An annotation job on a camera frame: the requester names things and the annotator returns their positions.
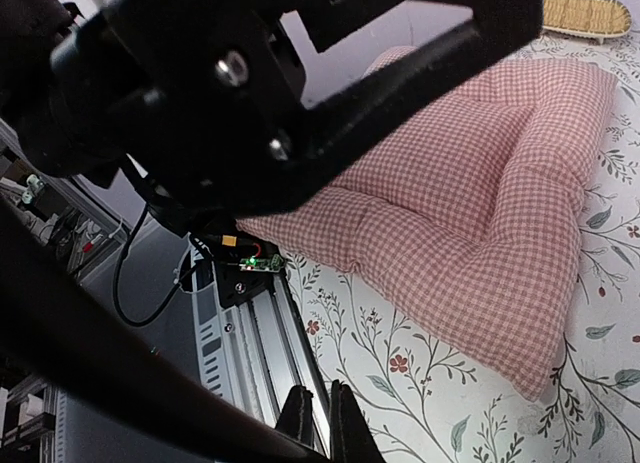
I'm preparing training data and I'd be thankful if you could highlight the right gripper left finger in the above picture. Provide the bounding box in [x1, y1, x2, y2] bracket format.
[275, 385, 314, 446]

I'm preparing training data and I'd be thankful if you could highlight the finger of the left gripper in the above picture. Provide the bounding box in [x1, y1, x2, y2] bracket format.
[234, 0, 543, 218]

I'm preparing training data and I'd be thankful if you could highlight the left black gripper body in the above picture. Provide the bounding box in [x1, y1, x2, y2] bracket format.
[1, 0, 310, 220]

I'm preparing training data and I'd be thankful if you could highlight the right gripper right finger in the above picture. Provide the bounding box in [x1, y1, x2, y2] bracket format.
[329, 380, 385, 463]

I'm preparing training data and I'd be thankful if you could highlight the black tent pole one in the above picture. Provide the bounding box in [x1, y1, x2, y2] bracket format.
[1, 207, 325, 462]

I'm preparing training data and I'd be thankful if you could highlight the woven scratcher tray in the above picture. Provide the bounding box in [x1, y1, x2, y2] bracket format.
[542, 0, 632, 44]

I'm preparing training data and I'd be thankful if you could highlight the green circuit board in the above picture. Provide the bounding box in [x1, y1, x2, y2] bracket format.
[238, 254, 285, 273]

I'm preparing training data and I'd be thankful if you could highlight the pink checkered cushion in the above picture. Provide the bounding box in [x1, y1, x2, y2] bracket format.
[238, 59, 617, 400]

